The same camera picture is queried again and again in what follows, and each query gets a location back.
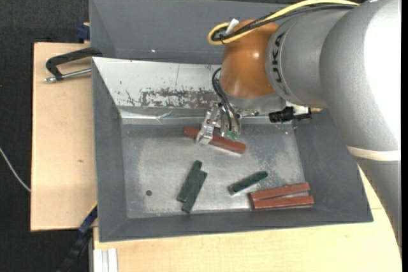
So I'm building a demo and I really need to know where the red-brown flat block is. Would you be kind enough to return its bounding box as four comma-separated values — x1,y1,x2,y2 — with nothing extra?
248,182,312,201
251,194,316,211
183,126,247,156

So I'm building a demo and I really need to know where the dark green flat block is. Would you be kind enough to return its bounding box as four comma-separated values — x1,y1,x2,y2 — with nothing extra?
181,170,208,214
176,159,204,203
227,170,269,196

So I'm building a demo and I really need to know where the grey metal bin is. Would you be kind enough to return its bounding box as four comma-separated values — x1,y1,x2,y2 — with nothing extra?
88,0,375,243

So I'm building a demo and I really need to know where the pale wood flat board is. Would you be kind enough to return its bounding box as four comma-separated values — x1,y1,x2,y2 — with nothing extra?
30,41,98,232

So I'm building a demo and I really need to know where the black cylinder on white bracket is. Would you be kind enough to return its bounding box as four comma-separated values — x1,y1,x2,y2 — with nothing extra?
268,106,323,124

